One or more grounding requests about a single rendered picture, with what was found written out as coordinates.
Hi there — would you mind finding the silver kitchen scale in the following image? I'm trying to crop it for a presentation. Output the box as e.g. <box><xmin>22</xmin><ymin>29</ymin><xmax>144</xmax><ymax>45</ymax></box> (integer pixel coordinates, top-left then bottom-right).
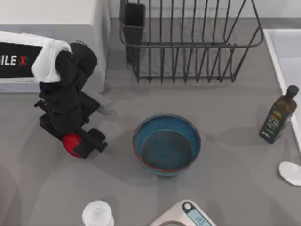
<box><xmin>148</xmin><ymin>200</ymin><xmax>222</xmax><ymax>226</ymax></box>

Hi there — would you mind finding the white spoon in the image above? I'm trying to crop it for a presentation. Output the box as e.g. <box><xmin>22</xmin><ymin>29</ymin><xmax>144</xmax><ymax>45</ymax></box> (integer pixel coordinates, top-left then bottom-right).
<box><xmin>278</xmin><ymin>161</ymin><xmax>301</xmax><ymax>187</ymax></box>

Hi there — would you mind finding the black utensil holder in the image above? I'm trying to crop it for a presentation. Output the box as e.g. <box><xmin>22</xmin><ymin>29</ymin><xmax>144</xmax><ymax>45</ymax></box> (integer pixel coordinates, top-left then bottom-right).
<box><xmin>119</xmin><ymin>2</ymin><xmax>147</xmax><ymax>46</ymax></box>

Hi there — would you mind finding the dark wire dish rack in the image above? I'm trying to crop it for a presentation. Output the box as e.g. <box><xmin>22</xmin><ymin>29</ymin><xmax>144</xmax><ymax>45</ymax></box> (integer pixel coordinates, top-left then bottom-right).
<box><xmin>119</xmin><ymin>0</ymin><xmax>264</xmax><ymax>84</ymax></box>

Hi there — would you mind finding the red round fruit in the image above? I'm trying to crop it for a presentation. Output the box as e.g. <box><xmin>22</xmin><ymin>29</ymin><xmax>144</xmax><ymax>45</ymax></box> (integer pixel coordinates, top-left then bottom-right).
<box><xmin>62</xmin><ymin>132</ymin><xmax>82</xmax><ymax>158</ymax></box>

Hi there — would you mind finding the white cabinet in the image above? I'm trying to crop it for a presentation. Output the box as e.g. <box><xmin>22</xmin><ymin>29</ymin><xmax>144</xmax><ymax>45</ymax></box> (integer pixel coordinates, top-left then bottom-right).
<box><xmin>0</xmin><ymin>0</ymin><xmax>111</xmax><ymax>94</ymax></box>

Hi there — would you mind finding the blue bowl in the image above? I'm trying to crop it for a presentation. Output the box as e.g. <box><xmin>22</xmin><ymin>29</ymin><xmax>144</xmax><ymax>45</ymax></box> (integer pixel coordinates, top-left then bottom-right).
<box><xmin>133</xmin><ymin>114</ymin><xmax>202</xmax><ymax>178</ymax></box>

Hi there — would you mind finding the dark olive oil bottle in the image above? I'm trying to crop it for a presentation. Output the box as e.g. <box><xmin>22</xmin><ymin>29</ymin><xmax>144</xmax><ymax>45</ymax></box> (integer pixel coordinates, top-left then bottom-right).
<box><xmin>258</xmin><ymin>85</ymin><xmax>300</xmax><ymax>145</ymax></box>

